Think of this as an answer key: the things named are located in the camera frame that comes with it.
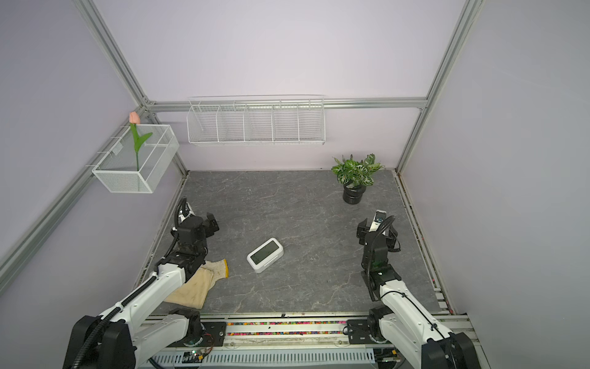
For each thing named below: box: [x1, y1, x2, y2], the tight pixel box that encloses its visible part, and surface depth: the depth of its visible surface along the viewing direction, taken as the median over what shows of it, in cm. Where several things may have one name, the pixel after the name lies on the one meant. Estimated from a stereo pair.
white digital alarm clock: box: [246, 237, 285, 273], surface depth 89 cm
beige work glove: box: [163, 259, 229, 310], surface depth 84 cm
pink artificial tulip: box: [129, 110, 153, 172], surface depth 86 cm
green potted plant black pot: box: [331, 153, 385, 205], surface depth 91 cm
